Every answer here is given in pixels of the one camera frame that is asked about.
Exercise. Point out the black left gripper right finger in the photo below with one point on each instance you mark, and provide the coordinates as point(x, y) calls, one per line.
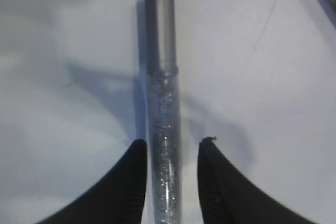
point(227, 196)

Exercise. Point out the silver marker pen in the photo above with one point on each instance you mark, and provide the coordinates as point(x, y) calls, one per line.
point(163, 105)

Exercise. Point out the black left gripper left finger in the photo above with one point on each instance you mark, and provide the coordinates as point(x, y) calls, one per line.
point(118, 197)

